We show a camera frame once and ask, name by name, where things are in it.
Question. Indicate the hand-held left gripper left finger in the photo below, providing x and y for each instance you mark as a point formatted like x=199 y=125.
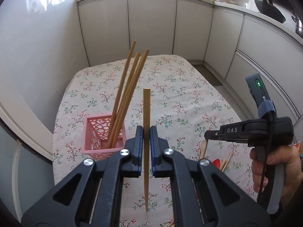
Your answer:
x=141 y=146

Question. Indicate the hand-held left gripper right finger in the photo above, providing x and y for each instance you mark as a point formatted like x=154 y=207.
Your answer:
x=152 y=146

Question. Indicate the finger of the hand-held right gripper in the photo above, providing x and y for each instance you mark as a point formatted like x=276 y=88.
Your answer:
x=211 y=135

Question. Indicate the pile of wooden chopsticks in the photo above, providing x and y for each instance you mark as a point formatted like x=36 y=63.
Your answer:
x=204 y=146

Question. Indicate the tan bamboo chopstick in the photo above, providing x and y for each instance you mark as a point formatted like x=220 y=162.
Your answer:
x=125 y=75
x=146 y=113
x=130 y=75
x=138 y=75

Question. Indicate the pink perforated utensil holder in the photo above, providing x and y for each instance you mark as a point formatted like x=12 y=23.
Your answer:
x=94 y=132

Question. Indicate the person's right hand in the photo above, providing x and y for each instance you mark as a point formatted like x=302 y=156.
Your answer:
x=293 y=170

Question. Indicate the red chopstick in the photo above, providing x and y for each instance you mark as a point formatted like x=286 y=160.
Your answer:
x=216 y=163

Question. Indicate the floral tablecloth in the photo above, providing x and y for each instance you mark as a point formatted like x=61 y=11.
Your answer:
x=177 y=87

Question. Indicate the white cabinet door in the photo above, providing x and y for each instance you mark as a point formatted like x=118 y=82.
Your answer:
x=104 y=28
x=152 y=23
x=193 y=28
x=223 y=42

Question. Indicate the black wok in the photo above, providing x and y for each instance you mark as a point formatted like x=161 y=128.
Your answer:
x=272 y=10

